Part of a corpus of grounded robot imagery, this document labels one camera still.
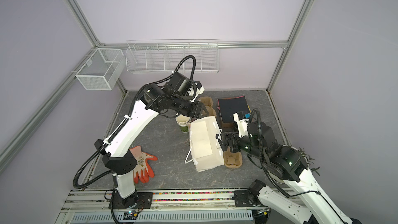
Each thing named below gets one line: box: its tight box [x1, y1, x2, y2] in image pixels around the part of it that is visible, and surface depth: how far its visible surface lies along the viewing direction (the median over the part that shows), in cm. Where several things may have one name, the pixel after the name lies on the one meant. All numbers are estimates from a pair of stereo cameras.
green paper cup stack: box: [175, 114, 192, 134], surface depth 91 cm
